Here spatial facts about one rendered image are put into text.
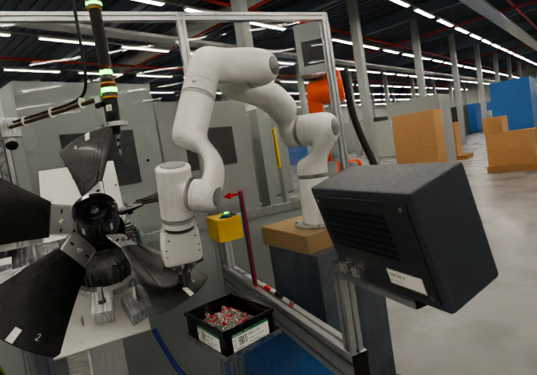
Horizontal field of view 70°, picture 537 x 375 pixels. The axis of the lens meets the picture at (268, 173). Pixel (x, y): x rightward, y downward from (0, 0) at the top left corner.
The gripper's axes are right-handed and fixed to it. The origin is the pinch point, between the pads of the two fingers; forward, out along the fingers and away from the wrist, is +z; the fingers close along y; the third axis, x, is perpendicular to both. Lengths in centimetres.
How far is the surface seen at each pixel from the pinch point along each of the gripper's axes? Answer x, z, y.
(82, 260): -15.5, -3.8, 23.8
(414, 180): 52, -40, -23
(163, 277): -1.5, -0.8, 5.2
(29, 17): -115, -71, 31
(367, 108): -827, 142, -756
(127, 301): -13.2, 11.5, 14.5
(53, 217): -25.8, -13.4, 29.4
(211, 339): 8.5, 14.9, -3.6
